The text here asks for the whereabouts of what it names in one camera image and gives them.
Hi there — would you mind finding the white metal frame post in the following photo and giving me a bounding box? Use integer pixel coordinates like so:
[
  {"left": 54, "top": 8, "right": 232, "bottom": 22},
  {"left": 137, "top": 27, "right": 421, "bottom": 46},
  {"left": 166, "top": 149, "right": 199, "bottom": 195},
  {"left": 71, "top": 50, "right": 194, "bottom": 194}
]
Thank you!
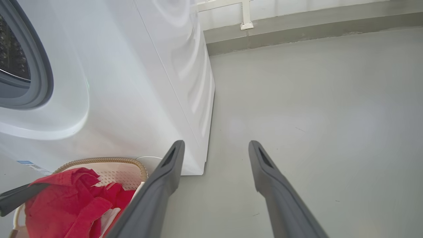
[{"left": 197, "top": 0, "right": 255, "bottom": 30}]

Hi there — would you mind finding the cream perforated basket brown rim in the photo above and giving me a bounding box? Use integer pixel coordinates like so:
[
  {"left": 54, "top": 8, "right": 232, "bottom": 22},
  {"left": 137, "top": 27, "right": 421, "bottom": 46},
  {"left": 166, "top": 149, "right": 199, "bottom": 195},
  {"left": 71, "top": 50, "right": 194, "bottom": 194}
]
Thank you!
[{"left": 8, "top": 156, "right": 166, "bottom": 238}]

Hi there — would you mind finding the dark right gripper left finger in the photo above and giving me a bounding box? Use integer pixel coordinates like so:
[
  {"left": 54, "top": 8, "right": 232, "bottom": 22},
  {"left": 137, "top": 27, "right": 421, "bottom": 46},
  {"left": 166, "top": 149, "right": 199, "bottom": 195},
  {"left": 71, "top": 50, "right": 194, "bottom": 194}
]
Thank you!
[{"left": 106, "top": 140, "right": 186, "bottom": 238}]

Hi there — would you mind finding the white front-load washing machine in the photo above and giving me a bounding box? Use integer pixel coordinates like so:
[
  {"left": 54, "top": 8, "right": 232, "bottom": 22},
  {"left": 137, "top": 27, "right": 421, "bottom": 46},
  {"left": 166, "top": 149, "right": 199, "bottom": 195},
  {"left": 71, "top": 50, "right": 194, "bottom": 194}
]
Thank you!
[{"left": 0, "top": 0, "right": 215, "bottom": 176}]

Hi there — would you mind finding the red and white garment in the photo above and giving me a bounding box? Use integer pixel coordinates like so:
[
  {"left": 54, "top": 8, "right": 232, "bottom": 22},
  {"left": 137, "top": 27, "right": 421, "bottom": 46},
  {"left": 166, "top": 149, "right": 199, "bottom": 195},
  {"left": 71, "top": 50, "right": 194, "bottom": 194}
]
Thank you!
[{"left": 25, "top": 167, "right": 136, "bottom": 238}]

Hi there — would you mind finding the blue white energy label sticker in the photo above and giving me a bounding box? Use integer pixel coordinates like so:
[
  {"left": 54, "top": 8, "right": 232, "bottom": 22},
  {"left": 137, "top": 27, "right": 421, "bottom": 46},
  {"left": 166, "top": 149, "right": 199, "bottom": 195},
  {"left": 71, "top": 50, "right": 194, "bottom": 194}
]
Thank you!
[{"left": 17, "top": 160, "right": 52, "bottom": 176}]

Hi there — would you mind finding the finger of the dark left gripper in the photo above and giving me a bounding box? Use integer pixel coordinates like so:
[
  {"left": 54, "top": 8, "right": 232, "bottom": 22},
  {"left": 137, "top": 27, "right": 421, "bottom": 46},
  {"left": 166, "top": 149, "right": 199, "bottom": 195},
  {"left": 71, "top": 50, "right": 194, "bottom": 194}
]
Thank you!
[{"left": 0, "top": 183, "right": 50, "bottom": 217}]

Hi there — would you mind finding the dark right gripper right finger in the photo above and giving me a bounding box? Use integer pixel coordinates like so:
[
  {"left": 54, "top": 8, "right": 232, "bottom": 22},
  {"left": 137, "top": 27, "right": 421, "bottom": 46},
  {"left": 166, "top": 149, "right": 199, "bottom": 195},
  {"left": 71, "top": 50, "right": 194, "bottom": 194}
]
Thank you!
[{"left": 249, "top": 140, "right": 329, "bottom": 238}]

